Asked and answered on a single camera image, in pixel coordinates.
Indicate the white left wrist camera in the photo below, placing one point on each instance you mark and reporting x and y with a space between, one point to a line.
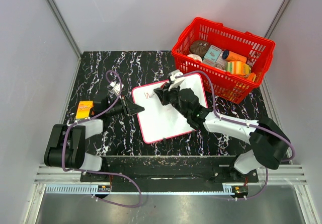
116 88

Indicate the white slotted cable duct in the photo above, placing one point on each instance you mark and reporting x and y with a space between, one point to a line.
77 189

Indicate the brown bread loaf package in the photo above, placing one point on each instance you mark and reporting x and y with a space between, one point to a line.
199 47

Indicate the orange bottle with blue cap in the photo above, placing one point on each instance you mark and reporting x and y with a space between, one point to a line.
231 56

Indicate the red plastic shopping basket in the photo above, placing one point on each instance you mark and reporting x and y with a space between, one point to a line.
232 87

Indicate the teal white small box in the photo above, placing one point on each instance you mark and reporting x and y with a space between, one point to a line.
212 54

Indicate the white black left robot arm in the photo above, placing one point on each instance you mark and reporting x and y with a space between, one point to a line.
94 117

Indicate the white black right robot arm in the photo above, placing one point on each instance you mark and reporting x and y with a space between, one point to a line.
268 143

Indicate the yellow green sponge pack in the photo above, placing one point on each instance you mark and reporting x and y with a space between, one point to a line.
238 67

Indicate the pink framed whiteboard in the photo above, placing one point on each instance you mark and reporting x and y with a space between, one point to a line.
158 121

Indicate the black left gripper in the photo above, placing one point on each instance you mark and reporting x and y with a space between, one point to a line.
132 108

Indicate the orange yellow snack box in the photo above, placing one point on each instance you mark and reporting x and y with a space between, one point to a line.
83 110

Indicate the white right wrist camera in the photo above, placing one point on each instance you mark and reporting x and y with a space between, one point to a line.
175 79

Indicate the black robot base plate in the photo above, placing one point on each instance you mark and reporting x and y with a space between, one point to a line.
178 173

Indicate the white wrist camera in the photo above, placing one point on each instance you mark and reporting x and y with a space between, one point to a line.
116 88
175 79

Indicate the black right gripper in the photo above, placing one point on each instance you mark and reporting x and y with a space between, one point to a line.
163 96

